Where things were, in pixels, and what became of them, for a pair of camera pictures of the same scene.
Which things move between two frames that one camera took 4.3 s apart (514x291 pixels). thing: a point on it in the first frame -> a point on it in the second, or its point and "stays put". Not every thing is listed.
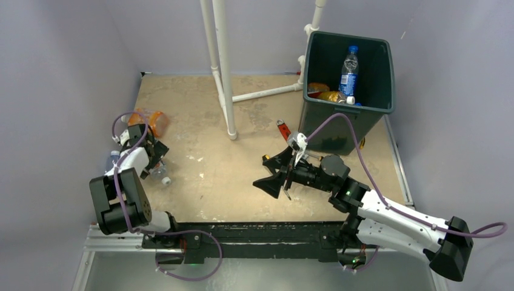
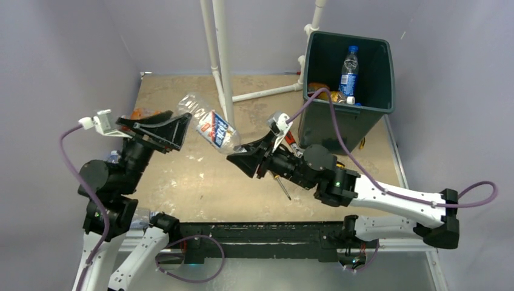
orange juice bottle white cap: [317, 87] stays put
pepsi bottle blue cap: [348, 78] stays put
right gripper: [272, 185] -> [250, 160]
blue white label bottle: [159, 174] -> [214, 128]
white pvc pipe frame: [220, 71] stays put
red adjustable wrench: [283, 128] -> [290, 140]
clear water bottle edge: [114, 157] stays put
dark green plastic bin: [323, 54] stays put
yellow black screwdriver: [288, 194] stays put
